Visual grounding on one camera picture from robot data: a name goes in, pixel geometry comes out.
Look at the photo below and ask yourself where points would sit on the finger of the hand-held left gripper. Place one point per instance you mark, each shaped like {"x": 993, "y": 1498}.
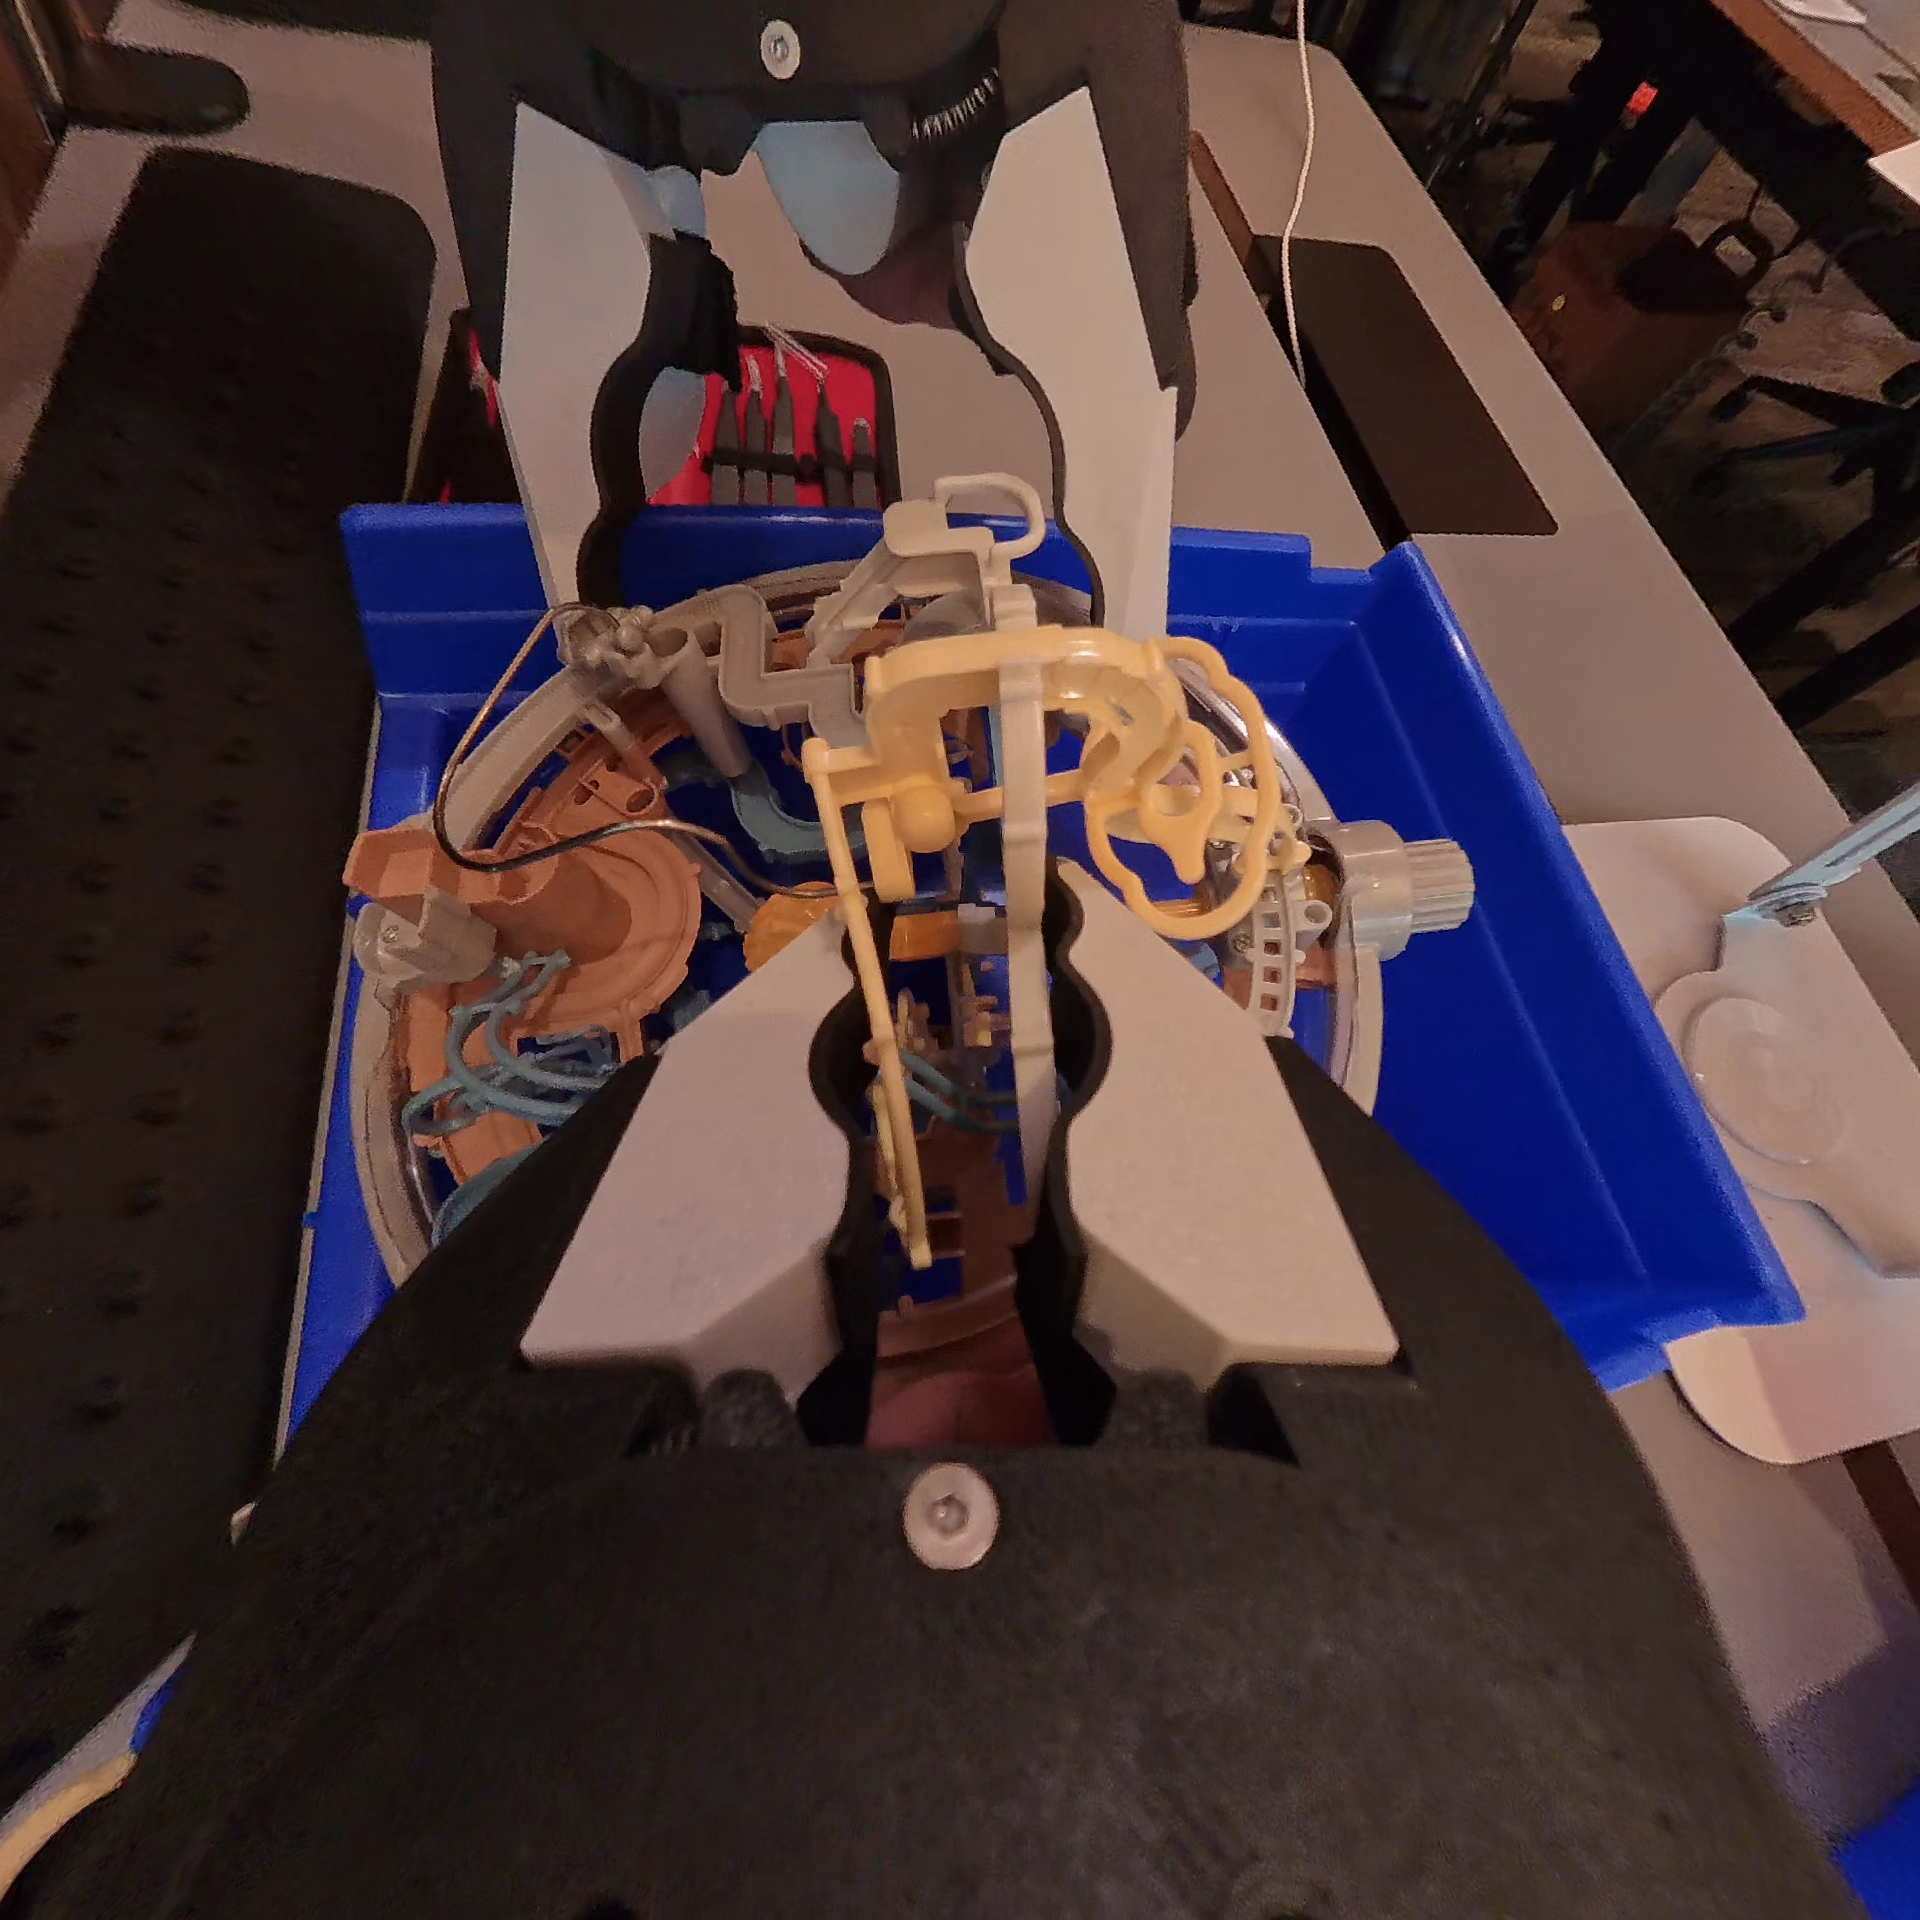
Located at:
{"x": 1078, "y": 299}
{"x": 569, "y": 299}

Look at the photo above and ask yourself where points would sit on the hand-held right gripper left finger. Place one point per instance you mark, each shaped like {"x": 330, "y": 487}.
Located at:
{"x": 705, "y": 1201}

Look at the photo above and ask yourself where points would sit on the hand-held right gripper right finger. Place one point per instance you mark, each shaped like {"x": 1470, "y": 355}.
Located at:
{"x": 1214, "y": 1201}

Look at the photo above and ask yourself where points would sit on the colourful plastic maze ball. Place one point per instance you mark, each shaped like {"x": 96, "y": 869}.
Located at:
{"x": 915, "y": 682}

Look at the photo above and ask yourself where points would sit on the red tweezers case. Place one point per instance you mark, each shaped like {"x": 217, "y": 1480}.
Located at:
{"x": 674, "y": 465}

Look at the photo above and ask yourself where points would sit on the white metal stand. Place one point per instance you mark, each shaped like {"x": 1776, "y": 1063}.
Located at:
{"x": 1680, "y": 901}

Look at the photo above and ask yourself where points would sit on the black perforated mat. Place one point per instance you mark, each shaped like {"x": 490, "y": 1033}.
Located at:
{"x": 181, "y": 750}

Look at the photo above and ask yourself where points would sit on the black office chair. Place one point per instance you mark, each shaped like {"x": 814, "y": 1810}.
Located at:
{"x": 1829, "y": 405}

